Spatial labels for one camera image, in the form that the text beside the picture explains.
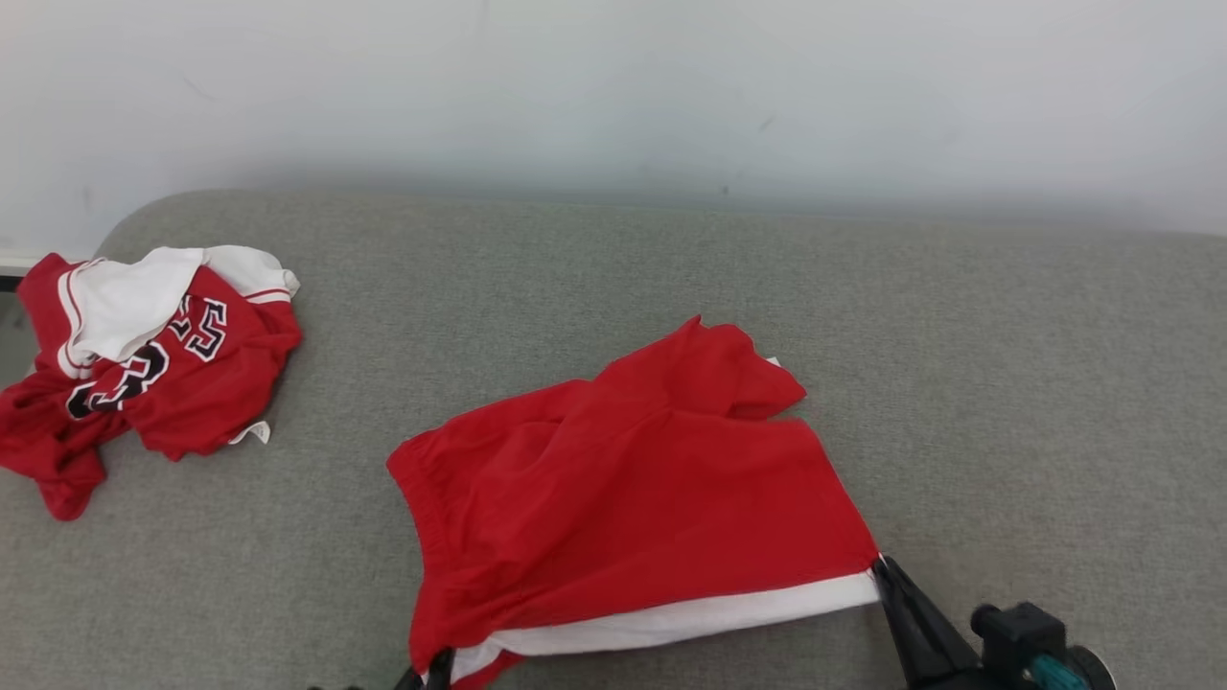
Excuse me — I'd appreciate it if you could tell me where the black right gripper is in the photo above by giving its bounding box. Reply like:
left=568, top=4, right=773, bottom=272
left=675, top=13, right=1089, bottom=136
left=873, top=555, right=1032, bottom=690

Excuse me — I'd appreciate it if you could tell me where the red shorts white hem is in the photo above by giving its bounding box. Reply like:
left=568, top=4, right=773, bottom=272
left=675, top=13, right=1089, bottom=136
left=386, top=315, right=883, bottom=690

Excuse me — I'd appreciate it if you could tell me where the red Bulls 23 jersey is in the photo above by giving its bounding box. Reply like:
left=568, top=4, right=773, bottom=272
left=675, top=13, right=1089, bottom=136
left=0, top=245, right=304, bottom=522

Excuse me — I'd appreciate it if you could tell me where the teal cable connector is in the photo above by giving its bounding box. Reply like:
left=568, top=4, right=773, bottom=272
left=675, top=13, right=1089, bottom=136
left=1021, top=652, right=1090, bottom=690

